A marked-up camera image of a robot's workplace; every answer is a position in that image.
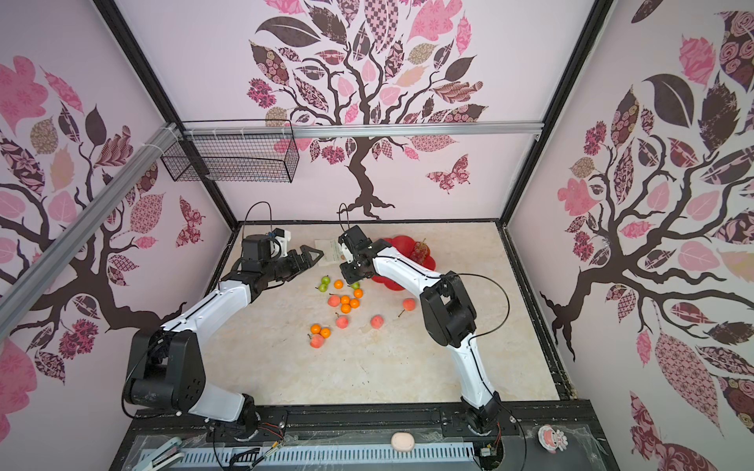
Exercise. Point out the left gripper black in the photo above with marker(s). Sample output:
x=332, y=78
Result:
x=300, y=266

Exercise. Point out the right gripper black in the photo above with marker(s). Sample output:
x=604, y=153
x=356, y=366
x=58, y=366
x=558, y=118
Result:
x=351, y=278

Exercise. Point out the purple fake grape bunch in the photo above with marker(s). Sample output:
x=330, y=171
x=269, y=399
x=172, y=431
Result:
x=420, y=252

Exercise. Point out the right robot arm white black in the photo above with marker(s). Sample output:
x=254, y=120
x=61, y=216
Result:
x=449, y=316

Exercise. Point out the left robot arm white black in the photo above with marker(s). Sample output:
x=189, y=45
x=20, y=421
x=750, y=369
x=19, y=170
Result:
x=166, y=370

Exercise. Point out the pink fake peach upper left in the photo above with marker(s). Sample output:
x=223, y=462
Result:
x=334, y=301

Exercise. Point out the pink fake peach centre right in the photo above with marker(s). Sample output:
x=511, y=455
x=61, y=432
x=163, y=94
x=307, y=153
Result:
x=377, y=322

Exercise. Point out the pink fake peach middle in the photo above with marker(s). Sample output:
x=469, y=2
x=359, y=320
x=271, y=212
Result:
x=342, y=321

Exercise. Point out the pink fake peach bottom left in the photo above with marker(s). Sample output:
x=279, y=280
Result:
x=316, y=341

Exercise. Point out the white stapler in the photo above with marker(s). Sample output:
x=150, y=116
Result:
x=163, y=457

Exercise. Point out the pink round sticker toy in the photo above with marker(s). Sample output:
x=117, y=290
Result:
x=552, y=440

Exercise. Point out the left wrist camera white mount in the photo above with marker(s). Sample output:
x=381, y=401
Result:
x=280, y=239

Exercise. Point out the black wire basket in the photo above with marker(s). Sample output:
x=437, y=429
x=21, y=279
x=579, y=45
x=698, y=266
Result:
x=234, y=151

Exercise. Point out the aluminium rail back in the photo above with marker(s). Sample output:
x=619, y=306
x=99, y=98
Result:
x=365, y=129

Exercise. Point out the aluminium rail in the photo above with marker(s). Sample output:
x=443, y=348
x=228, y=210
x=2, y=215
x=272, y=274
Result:
x=365, y=129
x=19, y=300

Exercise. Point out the white slotted cable duct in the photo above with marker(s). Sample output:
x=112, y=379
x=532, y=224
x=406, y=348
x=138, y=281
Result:
x=320, y=457

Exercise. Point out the aluminium rail left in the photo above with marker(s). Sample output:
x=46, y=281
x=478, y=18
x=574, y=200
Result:
x=19, y=300

